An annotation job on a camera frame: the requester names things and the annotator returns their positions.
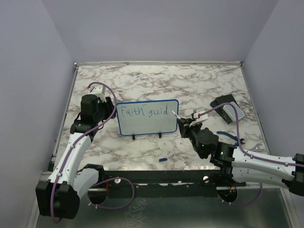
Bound black eraser with grey pad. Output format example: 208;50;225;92
210;94;245;124

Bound aluminium table edge frame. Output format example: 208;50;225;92
55;62;300;228

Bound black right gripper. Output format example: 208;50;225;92
178;117;205;157

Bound silver wrench on table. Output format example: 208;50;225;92
251;143;264;152

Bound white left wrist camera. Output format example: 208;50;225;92
88;85;106;99

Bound blue framed small whiteboard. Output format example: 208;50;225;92
116;99;179;136

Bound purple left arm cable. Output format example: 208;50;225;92
51;81;135;223

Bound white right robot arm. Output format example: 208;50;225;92
177;118;304;196

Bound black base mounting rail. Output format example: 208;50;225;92
76;167;247;199

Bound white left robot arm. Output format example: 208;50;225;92
35;94;117;222

